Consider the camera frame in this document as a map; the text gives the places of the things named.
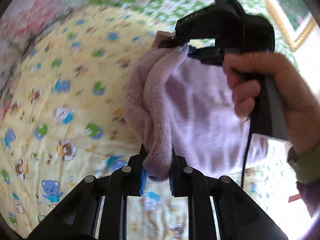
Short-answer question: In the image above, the purple knit sweater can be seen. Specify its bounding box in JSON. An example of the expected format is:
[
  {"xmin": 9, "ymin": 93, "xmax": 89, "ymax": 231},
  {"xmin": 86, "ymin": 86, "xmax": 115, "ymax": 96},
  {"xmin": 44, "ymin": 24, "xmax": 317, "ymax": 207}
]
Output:
[{"xmin": 124, "ymin": 31, "xmax": 270, "ymax": 182}]

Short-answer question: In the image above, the person's right hand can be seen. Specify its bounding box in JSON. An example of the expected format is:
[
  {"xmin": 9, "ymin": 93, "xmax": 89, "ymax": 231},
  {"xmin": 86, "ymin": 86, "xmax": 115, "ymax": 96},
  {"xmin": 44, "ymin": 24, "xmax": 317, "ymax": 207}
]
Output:
[{"xmin": 222, "ymin": 52, "xmax": 316, "ymax": 155}]

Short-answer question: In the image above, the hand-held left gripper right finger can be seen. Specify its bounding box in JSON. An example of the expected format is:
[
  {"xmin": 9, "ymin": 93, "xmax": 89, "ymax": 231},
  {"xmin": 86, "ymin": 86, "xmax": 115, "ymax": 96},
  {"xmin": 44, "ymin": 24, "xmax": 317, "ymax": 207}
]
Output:
[{"xmin": 170, "ymin": 142, "xmax": 288, "ymax": 240}]

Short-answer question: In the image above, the black cable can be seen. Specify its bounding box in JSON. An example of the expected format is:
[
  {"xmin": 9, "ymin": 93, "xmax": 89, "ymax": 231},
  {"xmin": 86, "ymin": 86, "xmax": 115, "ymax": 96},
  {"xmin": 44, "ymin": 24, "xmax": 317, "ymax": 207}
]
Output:
[{"xmin": 240, "ymin": 112, "xmax": 256, "ymax": 189}]

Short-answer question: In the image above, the gold framed landscape painting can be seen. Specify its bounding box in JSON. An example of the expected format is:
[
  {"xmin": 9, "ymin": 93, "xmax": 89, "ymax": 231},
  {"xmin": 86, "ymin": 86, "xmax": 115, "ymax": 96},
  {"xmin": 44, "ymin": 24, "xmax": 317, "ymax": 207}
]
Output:
[{"xmin": 257, "ymin": 0, "xmax": 317, "ymax": 53}]

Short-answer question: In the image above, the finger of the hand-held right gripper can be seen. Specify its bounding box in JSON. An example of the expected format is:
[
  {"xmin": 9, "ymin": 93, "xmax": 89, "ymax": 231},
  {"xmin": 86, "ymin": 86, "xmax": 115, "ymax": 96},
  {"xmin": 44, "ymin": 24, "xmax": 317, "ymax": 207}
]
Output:
[
  {"xmin": 187, "ymin": 45, "xmax": 226, "ymax": 67},
  {"xmin": 158, "ymin": 35, "xmax": 191, "ymax": 50}
]

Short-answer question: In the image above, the green checkered quilt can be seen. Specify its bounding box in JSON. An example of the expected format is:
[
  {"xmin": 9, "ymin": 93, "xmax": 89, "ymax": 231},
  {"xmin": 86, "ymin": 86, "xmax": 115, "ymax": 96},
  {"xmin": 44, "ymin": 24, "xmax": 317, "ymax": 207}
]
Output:
[{"xmin": 110, "ymin": 0, "xmax": 295, "ymax": 55}]

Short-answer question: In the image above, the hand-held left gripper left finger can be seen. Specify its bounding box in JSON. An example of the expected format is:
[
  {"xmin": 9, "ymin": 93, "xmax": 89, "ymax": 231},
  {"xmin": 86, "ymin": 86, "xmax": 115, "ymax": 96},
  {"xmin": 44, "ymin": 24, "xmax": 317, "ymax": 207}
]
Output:
[{"xmin": 26, "ymin": 144, "xmax": 150, "ymax": 240}]

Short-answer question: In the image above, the yellow cartoon animal bedsheet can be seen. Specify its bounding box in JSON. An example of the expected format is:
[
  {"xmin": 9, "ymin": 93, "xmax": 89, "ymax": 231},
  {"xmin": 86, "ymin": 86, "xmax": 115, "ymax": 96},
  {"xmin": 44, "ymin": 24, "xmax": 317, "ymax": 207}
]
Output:
[{"xmin": 0, "ymin": 5, "xmax": 313, "ymax": 240}]

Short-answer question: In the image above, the pink floral blanket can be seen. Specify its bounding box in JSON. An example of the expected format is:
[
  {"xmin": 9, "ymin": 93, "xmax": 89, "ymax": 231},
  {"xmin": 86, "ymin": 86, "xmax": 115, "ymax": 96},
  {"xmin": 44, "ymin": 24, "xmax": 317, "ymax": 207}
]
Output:
[{"xmin": 7, "ymin": 0, "xmax": 66, "ymax": 48}]

